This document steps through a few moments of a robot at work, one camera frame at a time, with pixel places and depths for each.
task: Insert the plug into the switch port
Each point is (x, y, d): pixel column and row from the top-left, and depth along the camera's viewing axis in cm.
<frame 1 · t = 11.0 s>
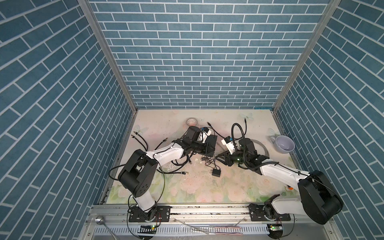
left hand: (214, 149, 84), fingers closed
right hand: (216, 155, 83), fingers open
clear tape roll: (192, 121, 114), point 2 cm above the table
lavender ceramic mug: (283, 144, 101), point 2 cm above the table

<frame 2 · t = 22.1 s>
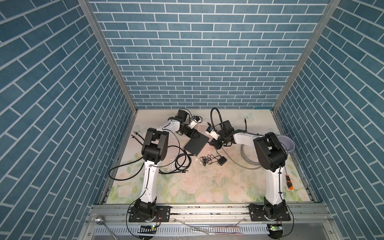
left hand: (198, 135, 103), fingers open
right hand: (209, 141, 101), fingers closed
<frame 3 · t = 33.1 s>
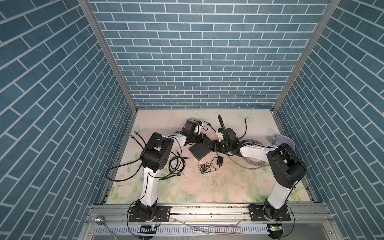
left hand: (205, 138, 101), fingers open
right hand: (209, 145, 94), fingers open
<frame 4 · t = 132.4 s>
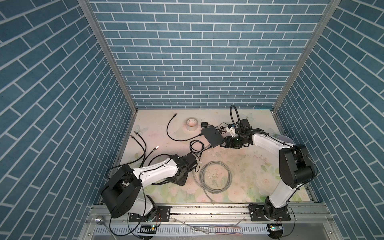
left hand: (179, 181, 83), fingers open
right hand: (223, 143, 92), fingers open
